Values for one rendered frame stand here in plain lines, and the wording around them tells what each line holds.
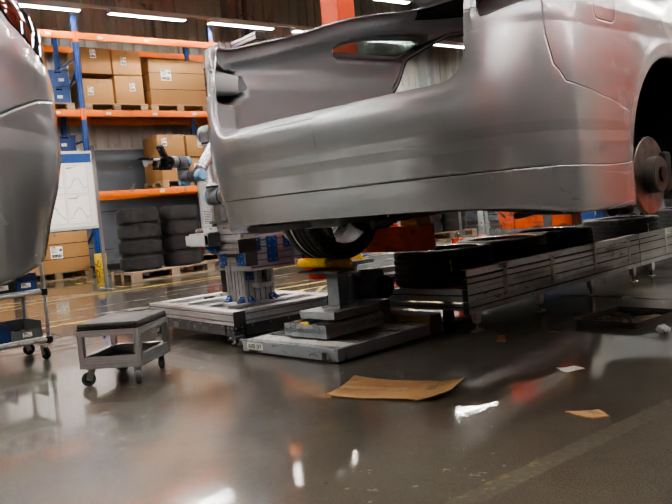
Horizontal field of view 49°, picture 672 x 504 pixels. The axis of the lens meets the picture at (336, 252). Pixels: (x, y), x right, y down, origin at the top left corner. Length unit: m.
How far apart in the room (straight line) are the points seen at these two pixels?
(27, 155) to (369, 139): 1.53
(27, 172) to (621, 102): 2.09
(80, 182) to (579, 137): 8.43
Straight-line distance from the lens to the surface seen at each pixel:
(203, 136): 5.06
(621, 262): 6.33
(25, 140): 1.42
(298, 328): 4.39
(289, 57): 4.00
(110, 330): 4.08
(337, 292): 4.47
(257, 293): 5.23
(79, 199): 10.31
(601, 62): 2.77
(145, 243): 11.52
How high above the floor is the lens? 0.83
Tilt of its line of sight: 3 degrees down
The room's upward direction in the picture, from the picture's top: 5 degrees counter-clockwise
